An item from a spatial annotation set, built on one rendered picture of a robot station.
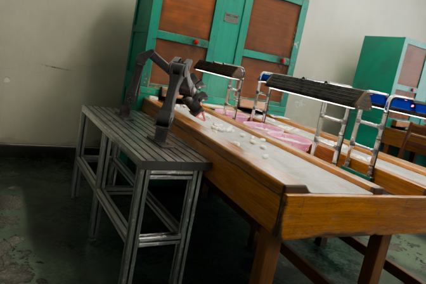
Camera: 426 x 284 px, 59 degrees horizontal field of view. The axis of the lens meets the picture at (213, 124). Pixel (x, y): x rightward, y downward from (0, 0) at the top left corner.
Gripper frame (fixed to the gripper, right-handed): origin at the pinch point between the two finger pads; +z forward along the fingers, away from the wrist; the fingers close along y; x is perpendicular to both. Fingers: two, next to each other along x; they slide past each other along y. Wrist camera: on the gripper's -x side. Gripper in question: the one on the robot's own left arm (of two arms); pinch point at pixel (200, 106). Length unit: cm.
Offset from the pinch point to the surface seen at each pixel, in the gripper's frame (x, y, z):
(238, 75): -24.0, -28.7, -10.0
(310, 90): -23, -99, -13
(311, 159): -7, -95, 16
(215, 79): -33, 50, 13
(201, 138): 22, -64, -14
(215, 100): -22, 49, 26
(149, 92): 15, 49, -16
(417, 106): -61, -107, 30
